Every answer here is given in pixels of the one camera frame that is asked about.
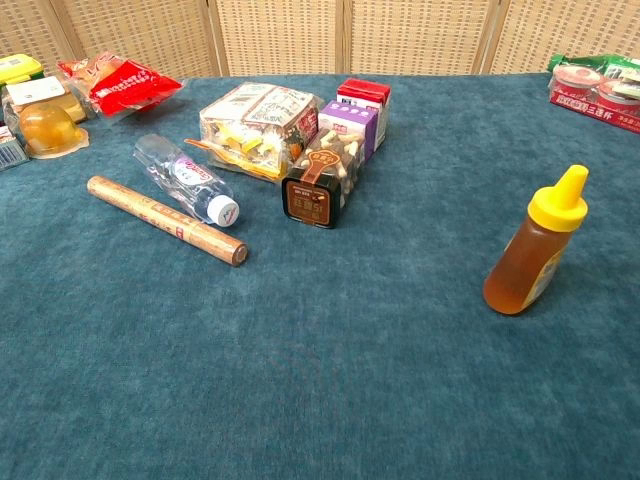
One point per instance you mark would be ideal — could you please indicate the brown bottle yellow cap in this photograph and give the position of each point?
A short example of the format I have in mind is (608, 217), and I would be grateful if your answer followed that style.
(530, 250)

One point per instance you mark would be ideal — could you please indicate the clear water bottle white cap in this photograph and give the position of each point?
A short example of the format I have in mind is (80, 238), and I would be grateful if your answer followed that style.
(185, 177)

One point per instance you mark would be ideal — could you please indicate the dark chocolate snack box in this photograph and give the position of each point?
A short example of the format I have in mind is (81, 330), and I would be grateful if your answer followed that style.
(310, 200)

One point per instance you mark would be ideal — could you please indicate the teal tablecloth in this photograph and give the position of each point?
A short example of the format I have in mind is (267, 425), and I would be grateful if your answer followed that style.
(320, 360)

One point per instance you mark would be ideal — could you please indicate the purple and white drink carton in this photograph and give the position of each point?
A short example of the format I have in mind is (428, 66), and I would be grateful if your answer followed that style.
(350, 120)

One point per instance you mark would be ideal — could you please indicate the clear bag of wrapped snacks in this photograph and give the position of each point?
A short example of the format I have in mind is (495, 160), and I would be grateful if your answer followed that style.
(255, 122)

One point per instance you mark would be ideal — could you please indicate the red and white drink carton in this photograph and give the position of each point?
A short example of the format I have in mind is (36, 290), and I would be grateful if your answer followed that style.
(365, 95)

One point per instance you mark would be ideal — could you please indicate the long brown snack stick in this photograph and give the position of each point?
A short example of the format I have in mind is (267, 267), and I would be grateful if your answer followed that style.
(165, 220)

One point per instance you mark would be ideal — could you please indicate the woven rattan folding screen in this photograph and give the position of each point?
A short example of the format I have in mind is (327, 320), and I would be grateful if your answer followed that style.
(280, 35)

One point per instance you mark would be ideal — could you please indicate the red bread bag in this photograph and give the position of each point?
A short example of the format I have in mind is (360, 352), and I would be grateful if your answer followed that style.
(125, 87)

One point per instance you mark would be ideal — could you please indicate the bread bun in wrapper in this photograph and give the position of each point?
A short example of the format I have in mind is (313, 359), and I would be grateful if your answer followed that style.
(47, 127)

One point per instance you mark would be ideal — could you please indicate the red triple cup pack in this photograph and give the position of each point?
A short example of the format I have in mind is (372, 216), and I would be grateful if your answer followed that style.
(590, 97)

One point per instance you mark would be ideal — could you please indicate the wrapped bread with white label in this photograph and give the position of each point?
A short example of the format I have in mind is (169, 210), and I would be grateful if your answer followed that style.
(37, 90)

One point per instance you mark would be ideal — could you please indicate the yellow lidded box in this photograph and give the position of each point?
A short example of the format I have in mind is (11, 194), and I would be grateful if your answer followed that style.
(17, 67)

